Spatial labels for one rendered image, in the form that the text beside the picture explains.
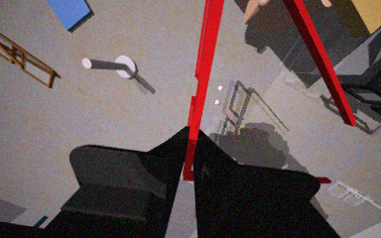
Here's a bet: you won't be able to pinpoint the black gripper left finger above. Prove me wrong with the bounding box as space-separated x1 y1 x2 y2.
69 126 190 238

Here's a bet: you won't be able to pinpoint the black glasses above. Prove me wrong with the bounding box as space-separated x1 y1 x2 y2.
341 70 381 115

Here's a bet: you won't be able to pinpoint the red glasses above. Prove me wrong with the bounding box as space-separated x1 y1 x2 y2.
183 0 356 181

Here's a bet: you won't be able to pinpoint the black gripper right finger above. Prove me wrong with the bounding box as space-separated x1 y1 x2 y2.
192 129 320 238

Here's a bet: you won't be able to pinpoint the orange rectangular glasses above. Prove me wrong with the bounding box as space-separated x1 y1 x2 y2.
0 34 59 88

